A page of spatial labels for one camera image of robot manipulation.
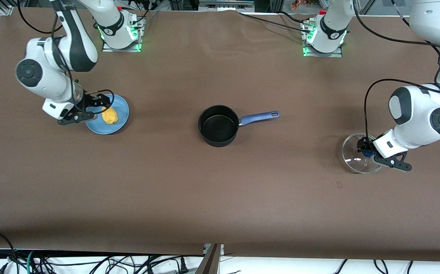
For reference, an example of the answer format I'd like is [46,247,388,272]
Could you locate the blue round plate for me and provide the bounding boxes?
[85,94,130,135]

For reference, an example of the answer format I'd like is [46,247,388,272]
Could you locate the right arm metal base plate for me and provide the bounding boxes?
[102,13,144,53]

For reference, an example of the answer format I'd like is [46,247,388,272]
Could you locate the left arm black wrist cable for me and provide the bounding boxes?
[351,0,440,153]

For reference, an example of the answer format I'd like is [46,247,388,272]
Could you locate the brown table cover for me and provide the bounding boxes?
[0,7,440,263]

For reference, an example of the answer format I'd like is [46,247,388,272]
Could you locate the black pot blue handle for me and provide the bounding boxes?
[198,105,280,147]

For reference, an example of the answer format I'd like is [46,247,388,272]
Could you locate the aluminium frame profile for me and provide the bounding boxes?
[195,244,224,274]

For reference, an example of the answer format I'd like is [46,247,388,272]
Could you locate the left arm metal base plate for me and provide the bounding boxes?
[303,21,343,57]

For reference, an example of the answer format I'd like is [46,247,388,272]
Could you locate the right arm black wrist cable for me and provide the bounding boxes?
[16,0,115,115]

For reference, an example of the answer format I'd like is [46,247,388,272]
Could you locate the glass lid blue knob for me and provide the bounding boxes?
[342,132,383,174]

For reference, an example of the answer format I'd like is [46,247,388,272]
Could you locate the long black table cable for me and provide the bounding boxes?
[238,13,314,34]

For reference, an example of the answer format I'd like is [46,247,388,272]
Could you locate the arm black wrist cable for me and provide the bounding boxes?
[351,0,440,153]
[16,0,115,115]

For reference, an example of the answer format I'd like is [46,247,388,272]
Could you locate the yellow potato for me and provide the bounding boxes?
[101,107,118,125]

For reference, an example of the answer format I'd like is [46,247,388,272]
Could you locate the black power plug cable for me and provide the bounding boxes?
[136,256,190,274]

